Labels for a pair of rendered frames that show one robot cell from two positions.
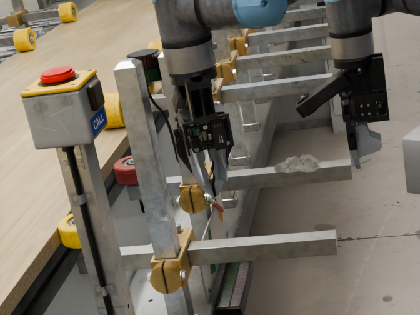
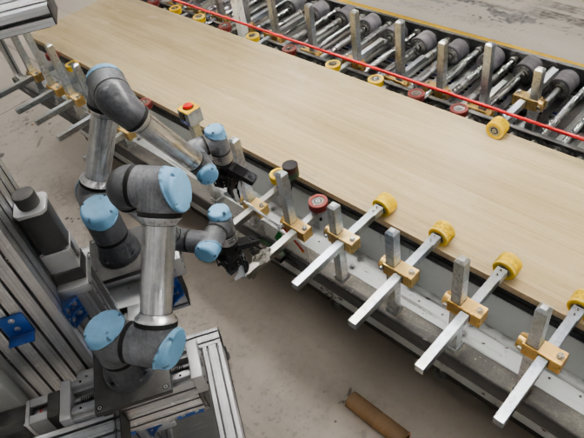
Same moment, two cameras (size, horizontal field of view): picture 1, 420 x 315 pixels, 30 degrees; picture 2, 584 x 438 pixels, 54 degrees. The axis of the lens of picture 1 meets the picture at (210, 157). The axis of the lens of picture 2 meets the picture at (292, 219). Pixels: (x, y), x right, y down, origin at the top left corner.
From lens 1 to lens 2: 289 cm
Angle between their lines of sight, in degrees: 100
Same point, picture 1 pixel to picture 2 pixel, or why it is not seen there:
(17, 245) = (282, 157)
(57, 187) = (324, 175)
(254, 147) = (411, 328)
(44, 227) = not seen: hidden behind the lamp
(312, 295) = not seen: outside the picture
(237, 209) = (332, 278)
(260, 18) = not seen: hidden behind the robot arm
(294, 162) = (263, 253)
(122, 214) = (348, 222)
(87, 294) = (301, 202)
